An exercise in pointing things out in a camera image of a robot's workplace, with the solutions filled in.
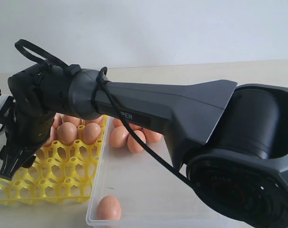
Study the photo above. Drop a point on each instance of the brown egg slot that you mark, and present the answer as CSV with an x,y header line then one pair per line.
x,y
56,122
98,121
52,137
74,120
91,133
67,133

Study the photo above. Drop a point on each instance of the yellow plastic egg tray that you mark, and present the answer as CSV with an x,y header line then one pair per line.
x,y
59,173

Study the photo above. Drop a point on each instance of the brown egg far back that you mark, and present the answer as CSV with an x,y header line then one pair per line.
x,y
151,136

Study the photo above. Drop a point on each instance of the brown egg front left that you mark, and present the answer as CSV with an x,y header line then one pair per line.
x,y
109,208

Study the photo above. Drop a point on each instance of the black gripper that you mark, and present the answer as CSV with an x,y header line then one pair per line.
x,y
25,135

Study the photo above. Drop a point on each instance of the clear plastic container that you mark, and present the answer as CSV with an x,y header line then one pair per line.
x,y
150,196

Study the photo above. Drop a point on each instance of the brown egg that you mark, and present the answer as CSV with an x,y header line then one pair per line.
x,y
119,136
151,136
109,208
117,122
133,145

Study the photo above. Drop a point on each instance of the brown egg centre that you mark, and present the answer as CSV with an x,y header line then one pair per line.
x,y
117,122

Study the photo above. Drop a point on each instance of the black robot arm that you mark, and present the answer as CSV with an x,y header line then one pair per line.
x,y
232,138

